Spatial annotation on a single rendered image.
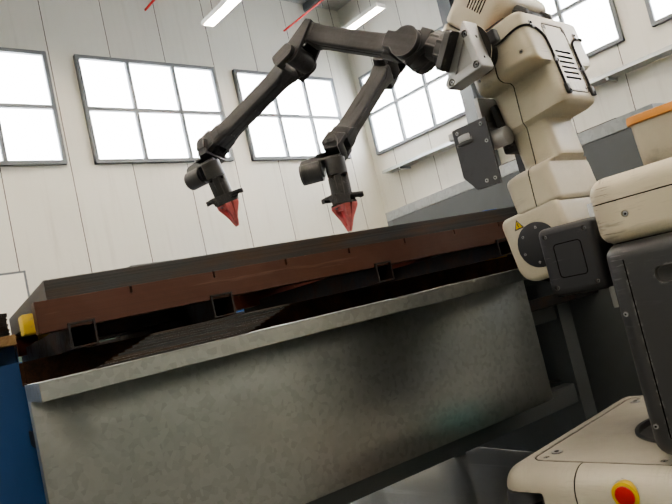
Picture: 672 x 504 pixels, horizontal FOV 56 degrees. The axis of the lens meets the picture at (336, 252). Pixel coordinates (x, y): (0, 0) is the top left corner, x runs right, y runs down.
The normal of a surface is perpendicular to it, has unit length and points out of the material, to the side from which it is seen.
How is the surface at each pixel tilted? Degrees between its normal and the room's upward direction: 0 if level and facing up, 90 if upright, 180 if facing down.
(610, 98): 90
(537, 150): 90
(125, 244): 90
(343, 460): 90
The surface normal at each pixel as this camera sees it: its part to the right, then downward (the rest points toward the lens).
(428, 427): 0.52, -0.19
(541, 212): -0.73, 0.11
